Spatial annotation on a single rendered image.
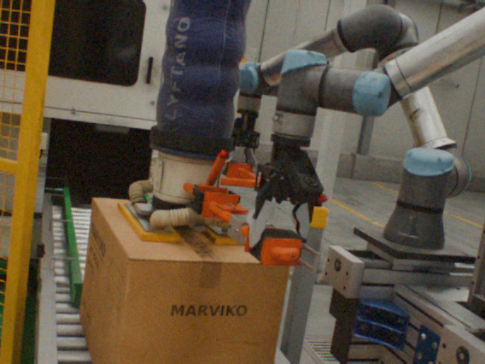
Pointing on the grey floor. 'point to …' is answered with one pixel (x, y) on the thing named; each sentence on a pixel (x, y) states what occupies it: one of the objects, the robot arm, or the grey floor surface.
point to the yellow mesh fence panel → (43, 25)
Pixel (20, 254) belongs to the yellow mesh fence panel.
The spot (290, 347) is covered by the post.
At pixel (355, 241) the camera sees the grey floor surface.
